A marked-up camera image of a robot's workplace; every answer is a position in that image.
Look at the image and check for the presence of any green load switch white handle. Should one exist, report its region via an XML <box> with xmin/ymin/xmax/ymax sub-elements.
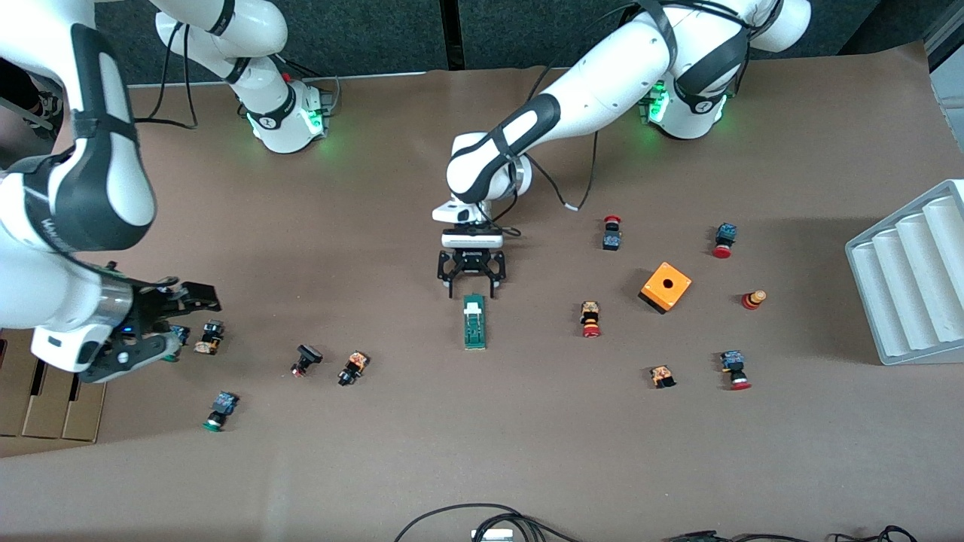
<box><xmin>462</xmin><ymin>293</ymin><xmax>489</xmax><ymax>351</ymax></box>

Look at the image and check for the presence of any black cap orange push button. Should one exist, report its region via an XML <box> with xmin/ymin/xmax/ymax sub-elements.
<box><xmin>337</xmin><ymin>351</ymin><xmax>370</xmax><ymax>388</ymax></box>
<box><xmin>194</xmin><ymin>319</ymin><xmax>225</xmax><ymax>356</ymax></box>

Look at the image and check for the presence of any brown cardboard box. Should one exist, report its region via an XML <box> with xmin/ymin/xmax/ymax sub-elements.
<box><xmin>0</xmin><ymin>327</ymin><xmax>106</xmax><ymax>443</ymax></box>

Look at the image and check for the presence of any brown paper table cover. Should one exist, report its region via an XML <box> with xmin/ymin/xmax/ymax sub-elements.
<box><xmin>0</xmin><ymin>44</ymin><xmax>964</xmax><ymax>542</ymax></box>

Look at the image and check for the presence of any black white shoe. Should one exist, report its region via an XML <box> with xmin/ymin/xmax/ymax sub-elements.
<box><xmin>30</xmin><ymin>89</ymin><xmax>67</xmax><ymax>125</ymax></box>

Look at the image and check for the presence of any white ridged tray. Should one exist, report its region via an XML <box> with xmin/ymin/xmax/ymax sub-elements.
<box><xmin>845</xmin><ymin>179</ymin><xmax>964</xmax><ymax>367</ymax></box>

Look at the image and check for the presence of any black square red switch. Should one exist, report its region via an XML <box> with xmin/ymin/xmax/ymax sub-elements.
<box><xmin>290</xmin><ymin>344</ymin><xmax>324</xmax><ymax>378</ymax></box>

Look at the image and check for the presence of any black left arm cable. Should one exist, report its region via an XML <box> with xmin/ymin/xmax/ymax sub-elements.
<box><xmin>520</xmin><ymin>128</ymin><xmax>600</xmax><ymax>213</ymax></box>

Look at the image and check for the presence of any orange button enclosure box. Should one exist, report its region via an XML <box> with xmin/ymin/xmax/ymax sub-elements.
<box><xmin>639</xmin><ymin>261</ymin><xmax>693</xmax><ymax>315</ymax></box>

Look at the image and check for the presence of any black vertical panel post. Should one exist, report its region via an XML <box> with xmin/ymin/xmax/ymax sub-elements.
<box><xmin>441</xmin><ymin>0</ymin><xmax>465</xmax><ymax>71</ymax></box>

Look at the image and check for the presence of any black looped cable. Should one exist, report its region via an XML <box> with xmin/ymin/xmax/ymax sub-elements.
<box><xmin>393</xmin><ymin>503</ymin><xmax>584</xmax><ymax>542</ymax></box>

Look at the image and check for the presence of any black cable bundle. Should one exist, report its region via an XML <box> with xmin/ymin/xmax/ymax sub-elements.
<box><xmin>663</xmin><ymin>525</ymin><xmax>920</xmax><ymax>542</ymax></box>

